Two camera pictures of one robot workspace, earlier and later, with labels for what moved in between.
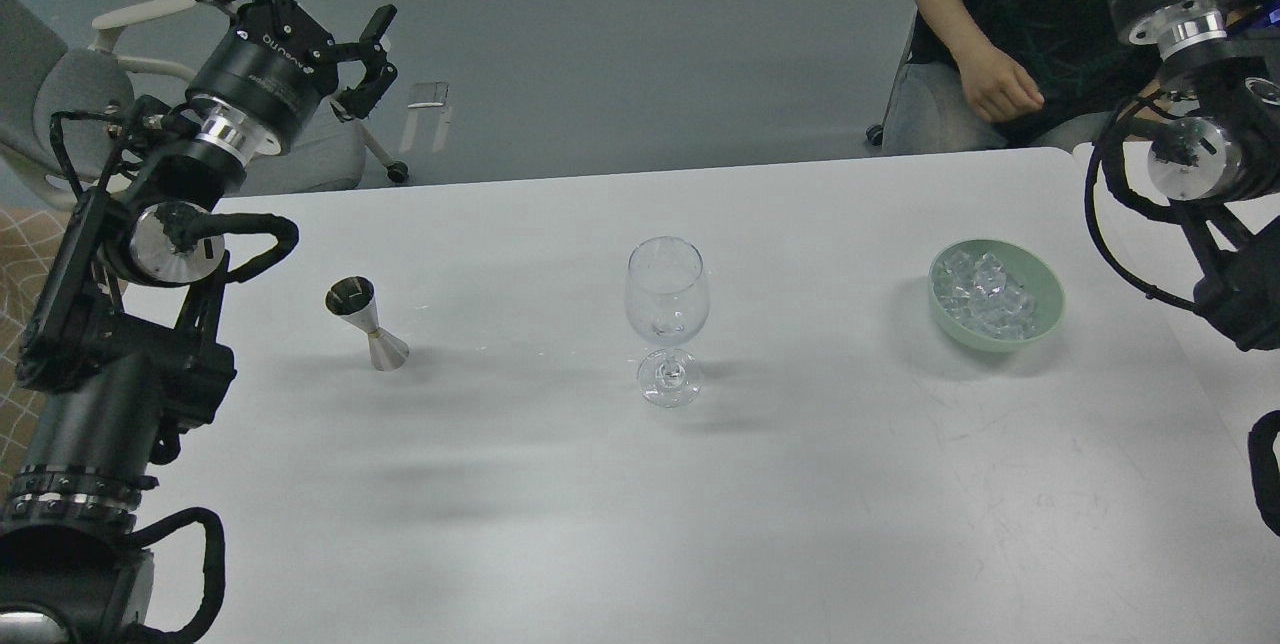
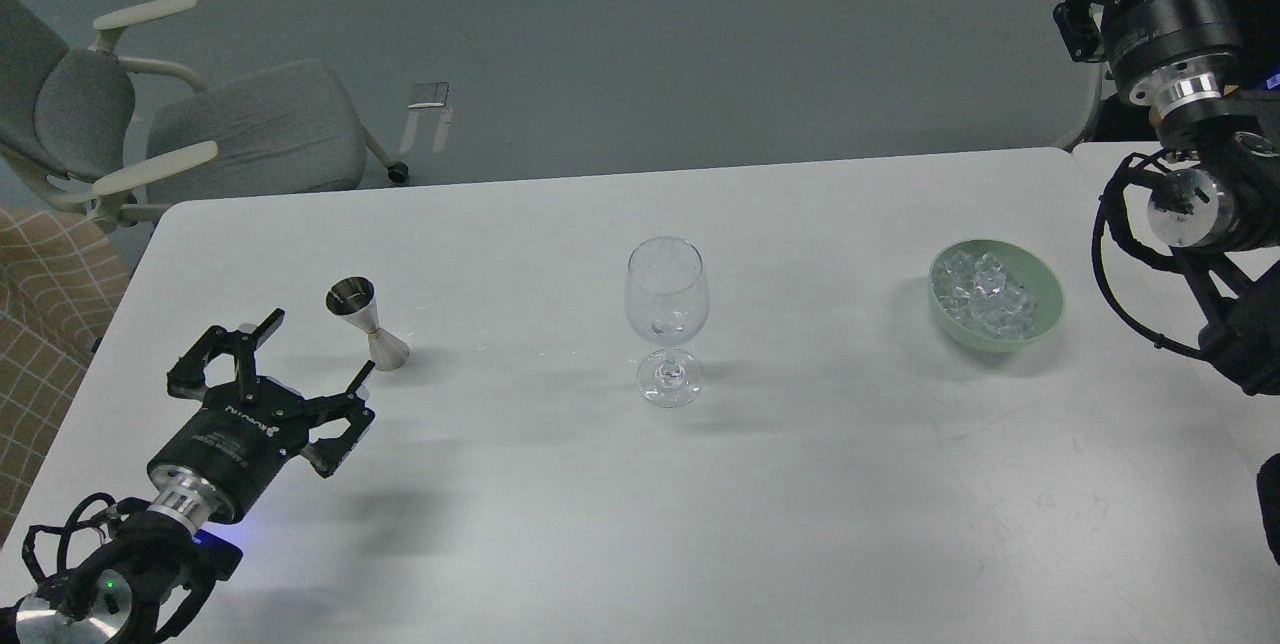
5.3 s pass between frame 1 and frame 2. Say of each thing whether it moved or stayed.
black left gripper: moved
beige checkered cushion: stayed
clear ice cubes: stayed
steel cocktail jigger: stayed
